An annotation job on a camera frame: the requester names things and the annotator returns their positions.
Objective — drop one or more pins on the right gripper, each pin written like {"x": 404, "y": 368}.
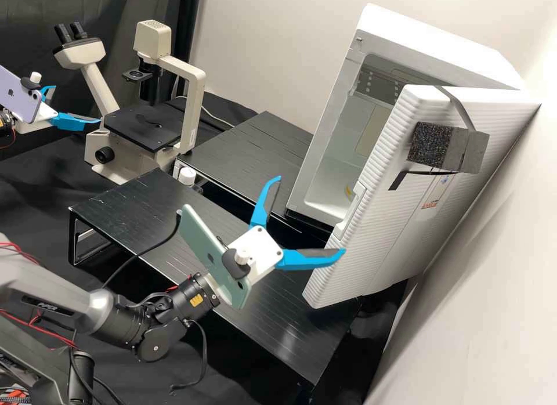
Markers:
{"x": 263, "y": 248}

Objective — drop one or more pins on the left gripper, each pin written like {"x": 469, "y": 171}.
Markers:
{"x": 47, "y": 113}

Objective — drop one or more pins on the incubator door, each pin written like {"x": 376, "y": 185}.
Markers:
{"x": 374, "y": 205}

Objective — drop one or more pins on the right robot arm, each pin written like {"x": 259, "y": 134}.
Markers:
{"x": 65, "y": 305}

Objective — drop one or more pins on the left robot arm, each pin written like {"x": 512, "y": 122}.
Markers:
{"x": 5, "y": 120}

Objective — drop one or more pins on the white incubator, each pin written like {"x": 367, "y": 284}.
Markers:
{"x": 391, "y": 35}

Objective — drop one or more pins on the black platform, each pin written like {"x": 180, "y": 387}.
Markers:
{"x": 143, "y": 213}
{"x": 243, "y": 161}

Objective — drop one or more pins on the white-capped bottle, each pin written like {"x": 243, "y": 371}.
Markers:
{"x": 188, "y": 175}

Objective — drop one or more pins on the cream microscope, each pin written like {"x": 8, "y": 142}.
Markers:
{"x": 191, "y": 96}

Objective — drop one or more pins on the left wrist camera phone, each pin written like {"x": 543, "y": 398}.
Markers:
{"x": 13, "y": 94}

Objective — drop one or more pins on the wrist camera phone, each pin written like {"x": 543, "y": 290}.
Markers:
{"x": 209, "y": 248}
{"x": 13, "y": 94}

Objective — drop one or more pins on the right wrist camera phone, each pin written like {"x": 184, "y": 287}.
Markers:
{"x": 209, "y": 248}

